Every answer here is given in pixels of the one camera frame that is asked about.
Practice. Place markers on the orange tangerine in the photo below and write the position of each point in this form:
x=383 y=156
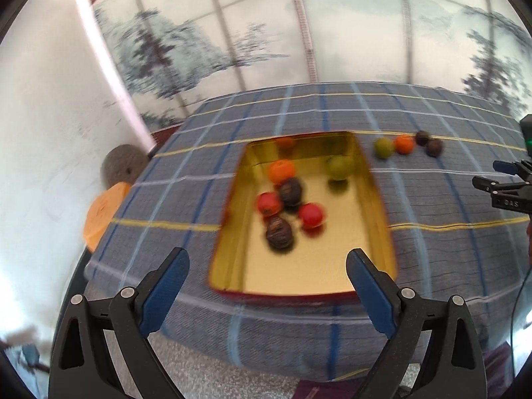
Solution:
x=281 y=170
x=404 y=144

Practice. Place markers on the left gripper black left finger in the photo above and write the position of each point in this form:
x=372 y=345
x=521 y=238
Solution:
x=82 y=366

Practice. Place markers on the orange round cushion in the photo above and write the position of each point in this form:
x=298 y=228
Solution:
x=101 y=213

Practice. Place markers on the orange tangerine in box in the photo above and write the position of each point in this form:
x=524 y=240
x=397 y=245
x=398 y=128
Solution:
x=281 y=170

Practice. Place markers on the dark wrinkled fruit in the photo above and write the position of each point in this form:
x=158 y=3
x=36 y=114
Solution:
x=279 y=234
x=422 y=138
x=434 y=148

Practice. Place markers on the painted folding screen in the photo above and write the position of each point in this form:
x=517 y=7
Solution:
x=172 y=55

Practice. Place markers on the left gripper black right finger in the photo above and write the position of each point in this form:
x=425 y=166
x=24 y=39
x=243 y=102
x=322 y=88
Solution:
x=452 y=366

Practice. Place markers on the red round fruit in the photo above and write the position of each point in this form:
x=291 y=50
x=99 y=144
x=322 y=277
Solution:
x=311 y=215

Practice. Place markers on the red gold tin box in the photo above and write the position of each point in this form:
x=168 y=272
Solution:
x=244 y=267

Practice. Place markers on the black camera with screen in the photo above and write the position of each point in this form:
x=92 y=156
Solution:
x=526 y=129

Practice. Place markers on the green fruit with stem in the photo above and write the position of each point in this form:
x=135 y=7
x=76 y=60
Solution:
x=339 y=167

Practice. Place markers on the red fruit in box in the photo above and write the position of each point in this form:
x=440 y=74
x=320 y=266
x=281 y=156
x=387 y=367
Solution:
x=269 y=204

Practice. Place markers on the grey plaid tablecloth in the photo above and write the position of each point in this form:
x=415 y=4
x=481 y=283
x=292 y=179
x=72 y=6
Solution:
x=447 y=237

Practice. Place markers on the green round fruit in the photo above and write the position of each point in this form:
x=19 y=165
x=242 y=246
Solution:
x=383 y=148

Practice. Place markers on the dark fruit in box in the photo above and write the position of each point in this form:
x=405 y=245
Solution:
x=290 y=192

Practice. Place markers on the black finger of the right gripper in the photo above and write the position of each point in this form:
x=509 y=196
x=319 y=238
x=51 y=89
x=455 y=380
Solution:
x=488 y=184
x=506 y=167

